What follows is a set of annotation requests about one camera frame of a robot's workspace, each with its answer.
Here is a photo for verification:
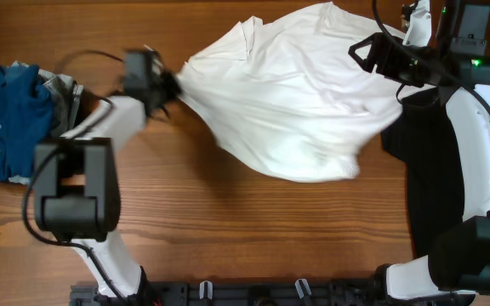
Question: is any white polo shirt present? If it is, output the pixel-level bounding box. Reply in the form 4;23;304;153
177;2;415;183

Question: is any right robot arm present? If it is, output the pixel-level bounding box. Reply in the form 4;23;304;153
348;1;490;305

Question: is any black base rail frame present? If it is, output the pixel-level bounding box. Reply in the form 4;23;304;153
69;279;390;306

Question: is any black garment right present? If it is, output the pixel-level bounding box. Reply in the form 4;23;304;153
381;88;464;258

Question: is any blue folded polo shirt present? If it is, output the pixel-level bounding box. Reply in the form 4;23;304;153
0;65;53;181

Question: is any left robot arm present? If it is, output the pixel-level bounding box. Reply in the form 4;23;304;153
21;48;182;305

